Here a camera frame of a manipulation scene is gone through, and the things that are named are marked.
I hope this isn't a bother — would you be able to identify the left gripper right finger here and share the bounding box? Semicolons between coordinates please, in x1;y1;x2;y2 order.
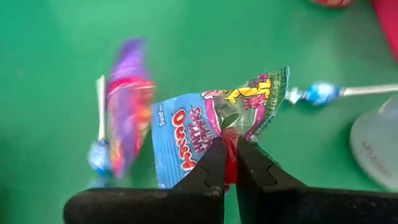
235;136;398;224

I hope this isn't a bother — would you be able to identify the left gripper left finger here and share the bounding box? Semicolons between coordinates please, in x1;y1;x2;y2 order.
63;136;226;224

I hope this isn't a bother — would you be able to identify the blue gummy candy packet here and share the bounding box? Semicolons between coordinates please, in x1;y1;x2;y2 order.
150;65;291;192

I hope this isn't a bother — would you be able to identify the purple candy packet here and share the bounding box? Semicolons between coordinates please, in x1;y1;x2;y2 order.
104;37;156;180

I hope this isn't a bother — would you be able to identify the blue wrapped lollipop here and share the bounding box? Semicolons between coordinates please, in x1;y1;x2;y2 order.
284;81;398;107
86;74;113;187

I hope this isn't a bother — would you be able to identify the silver soda can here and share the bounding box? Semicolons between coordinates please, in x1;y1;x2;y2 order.
349;95;398;192

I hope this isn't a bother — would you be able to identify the red soda can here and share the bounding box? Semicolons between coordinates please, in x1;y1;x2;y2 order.
310;0;357;8

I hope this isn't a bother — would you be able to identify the red plastic tray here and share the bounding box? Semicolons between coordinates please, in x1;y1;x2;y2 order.
371;0;398;63

